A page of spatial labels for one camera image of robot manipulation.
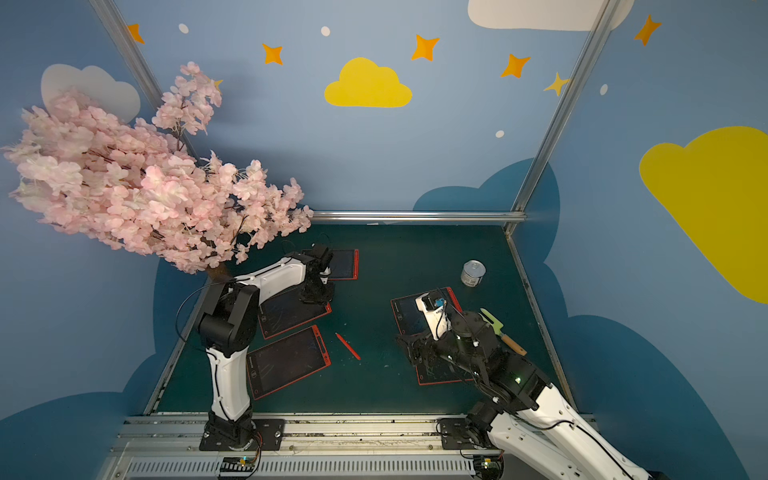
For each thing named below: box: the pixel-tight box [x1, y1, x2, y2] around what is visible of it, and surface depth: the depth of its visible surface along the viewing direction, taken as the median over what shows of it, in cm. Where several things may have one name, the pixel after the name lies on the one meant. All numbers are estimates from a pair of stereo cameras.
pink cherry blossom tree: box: [3, 62, 313, 275], surface depth 61 cm
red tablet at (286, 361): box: [246, 325, 332, 401], surface depth 89 cm
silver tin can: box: [460, 259, 487, 288], surface depth 105 cm
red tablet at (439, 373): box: [416, 361, 475, 386], surface depth 86 cm
